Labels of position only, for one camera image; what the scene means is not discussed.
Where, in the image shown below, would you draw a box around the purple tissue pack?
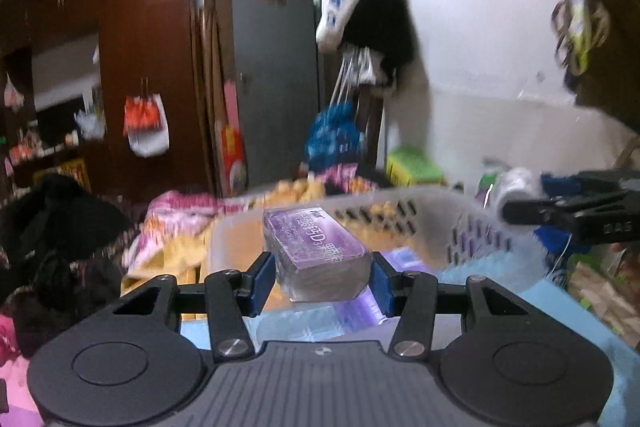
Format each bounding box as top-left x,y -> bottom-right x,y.
262,207 -> 371,303

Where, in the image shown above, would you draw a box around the white plastic laundry basket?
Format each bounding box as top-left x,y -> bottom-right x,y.
207,185 -> 544,303

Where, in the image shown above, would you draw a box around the orange floral blanket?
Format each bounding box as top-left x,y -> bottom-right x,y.
121,175 -> 396,293

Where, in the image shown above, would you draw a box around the green box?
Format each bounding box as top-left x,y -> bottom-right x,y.
386,145 -> 445,187

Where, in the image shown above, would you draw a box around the brown hanging bags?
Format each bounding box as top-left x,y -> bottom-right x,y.
551,0 -> 639,131

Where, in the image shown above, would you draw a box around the black clothing pile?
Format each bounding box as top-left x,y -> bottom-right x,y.
1,174 -> 138,359

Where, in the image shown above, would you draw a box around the blue plastic bag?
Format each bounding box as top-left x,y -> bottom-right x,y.
304,102 -> 362,173

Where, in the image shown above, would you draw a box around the orange white hanging bag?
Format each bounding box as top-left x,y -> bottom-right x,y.
124,93 -> 170,158

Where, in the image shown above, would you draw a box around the grey metal door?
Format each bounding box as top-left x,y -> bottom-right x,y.
231,0 -> 320,187

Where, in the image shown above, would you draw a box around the white black hanging sweatshirt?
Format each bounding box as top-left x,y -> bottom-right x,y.
312,0 -> 414,91

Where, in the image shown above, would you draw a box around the dark red wooden wardrobe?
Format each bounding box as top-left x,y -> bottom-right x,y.
1,0 -> 212,202

